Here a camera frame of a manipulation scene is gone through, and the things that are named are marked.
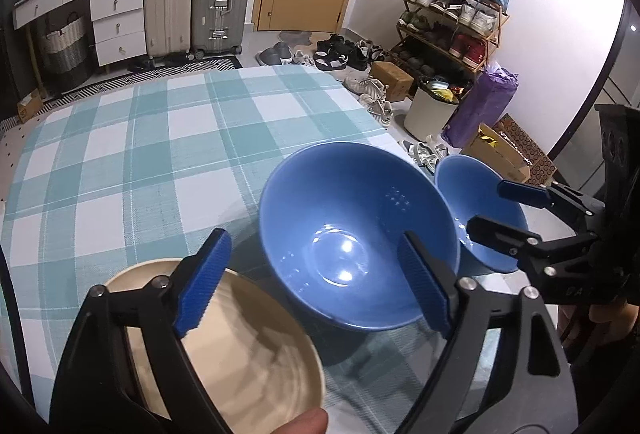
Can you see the pale cream plate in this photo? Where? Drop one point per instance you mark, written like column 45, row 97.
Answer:
column 250, row 354

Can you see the woven laundry basket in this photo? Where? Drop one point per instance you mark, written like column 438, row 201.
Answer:
column 65, row 47

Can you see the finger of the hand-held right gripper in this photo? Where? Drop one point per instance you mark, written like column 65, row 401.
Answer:
column 500, row 231
column 522, row 195

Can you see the white dresser with drawers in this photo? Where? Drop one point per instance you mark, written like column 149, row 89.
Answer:
column 117, row 4

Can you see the brown cardboard box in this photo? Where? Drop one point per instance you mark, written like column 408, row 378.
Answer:
column 392, row 79

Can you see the open yellowish cardboard box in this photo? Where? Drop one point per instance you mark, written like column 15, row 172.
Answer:
column 495, row 159

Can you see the small cardboard box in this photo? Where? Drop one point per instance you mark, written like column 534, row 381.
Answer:
column 30, row 107

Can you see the large blue bowl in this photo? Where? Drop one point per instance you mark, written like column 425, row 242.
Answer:
column 340, row 214

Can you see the purple rolled bag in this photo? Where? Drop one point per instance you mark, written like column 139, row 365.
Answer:
column 480, row 109

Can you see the grey door mat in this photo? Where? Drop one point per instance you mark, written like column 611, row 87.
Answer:
column 295, row 36

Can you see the person's right hand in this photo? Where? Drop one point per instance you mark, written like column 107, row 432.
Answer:
column 615, row 319

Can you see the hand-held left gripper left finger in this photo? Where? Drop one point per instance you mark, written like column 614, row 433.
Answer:
column 205, row 284

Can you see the person's left hand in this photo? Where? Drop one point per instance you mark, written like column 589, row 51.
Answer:
column 295, row 424

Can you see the white trash bin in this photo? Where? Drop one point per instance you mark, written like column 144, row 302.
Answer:
column 427, row 114

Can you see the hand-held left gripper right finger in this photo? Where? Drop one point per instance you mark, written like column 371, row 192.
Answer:
column 425, row 284

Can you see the black and white patterned rug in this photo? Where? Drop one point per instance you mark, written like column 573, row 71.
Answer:
column 165, row 72

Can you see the scattered loose shoes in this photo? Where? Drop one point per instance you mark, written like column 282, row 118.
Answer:
column 335, row 54

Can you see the teal checked tablecloth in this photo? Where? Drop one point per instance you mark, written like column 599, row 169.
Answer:
column 125, row 164

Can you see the small blue bowl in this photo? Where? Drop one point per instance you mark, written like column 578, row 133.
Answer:
column 460, row 194

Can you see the patterned flat cardboard box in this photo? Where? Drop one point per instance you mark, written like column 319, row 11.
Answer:
column 530, row 144

